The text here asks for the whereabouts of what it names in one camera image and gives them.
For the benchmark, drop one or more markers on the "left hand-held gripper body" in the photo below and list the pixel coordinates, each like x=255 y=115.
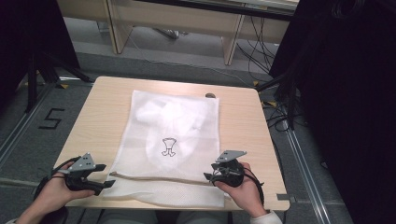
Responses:
x=81 y=165

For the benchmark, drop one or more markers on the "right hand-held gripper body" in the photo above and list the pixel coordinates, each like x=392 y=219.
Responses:
x=232 y=174

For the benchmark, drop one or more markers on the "white mesh laundry bag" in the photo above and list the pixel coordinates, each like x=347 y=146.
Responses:
x=140 y=146

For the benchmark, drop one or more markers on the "person's right hand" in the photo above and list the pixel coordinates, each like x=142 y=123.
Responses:
x=244 y=194

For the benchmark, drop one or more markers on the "person's left hand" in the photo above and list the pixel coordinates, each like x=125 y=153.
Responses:
x=56 y=194

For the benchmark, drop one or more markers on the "person's right leg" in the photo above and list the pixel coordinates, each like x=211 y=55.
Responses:
x=202 y=217

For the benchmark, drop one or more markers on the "person's leg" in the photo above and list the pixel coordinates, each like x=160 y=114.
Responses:
x=202 y=217
x=124 y=217

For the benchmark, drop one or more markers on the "person's left leg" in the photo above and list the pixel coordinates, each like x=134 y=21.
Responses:
x=124 y=217

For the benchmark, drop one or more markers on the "grey tape strip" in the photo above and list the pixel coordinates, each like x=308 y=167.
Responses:
x=284 y=197

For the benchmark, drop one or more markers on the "white garment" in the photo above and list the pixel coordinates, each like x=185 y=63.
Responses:
x=183 y=118

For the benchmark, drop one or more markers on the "yellow tape piece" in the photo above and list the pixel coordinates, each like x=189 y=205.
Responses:
x=64 y=86
x=271 y=103
x=255 y=83

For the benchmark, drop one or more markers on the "brown round table grommet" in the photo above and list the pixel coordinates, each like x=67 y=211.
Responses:
x=210 y=95

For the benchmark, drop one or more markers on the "black tripod stand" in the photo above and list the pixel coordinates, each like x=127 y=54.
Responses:
x=31 y=81
x=292 y=105

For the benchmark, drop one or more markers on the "black curtain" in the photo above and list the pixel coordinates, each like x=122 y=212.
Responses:
x=28 y=31
x=348 y=93

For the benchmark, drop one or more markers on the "grey power strip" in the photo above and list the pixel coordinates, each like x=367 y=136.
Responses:
x=169 y=33

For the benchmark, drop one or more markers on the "light wooden desk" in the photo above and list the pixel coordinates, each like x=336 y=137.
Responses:
x=174 y=18

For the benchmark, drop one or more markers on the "metal floor rail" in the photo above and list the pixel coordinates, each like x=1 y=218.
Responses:
x=306 y=174
x=21 y=124

